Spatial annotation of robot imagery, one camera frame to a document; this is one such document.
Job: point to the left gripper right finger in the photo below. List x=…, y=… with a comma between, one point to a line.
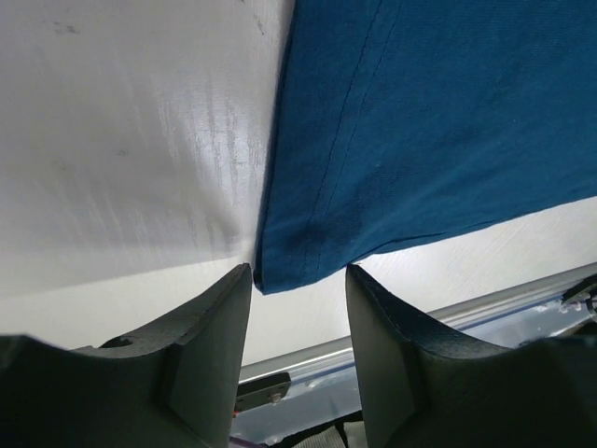
x=424, y=384

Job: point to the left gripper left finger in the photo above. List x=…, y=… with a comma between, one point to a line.
x=170, y=383

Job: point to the blue t-shirt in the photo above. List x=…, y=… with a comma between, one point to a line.
x=404, y=123

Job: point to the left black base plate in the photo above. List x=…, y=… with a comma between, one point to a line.
x=261, y=391

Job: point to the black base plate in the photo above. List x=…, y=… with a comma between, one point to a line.
x=261, y=391
x=584, y=294

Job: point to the aluminium mounting rail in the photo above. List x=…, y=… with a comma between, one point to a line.
x=322, y=406

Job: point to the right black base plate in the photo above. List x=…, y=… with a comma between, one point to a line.
x=584, y=294

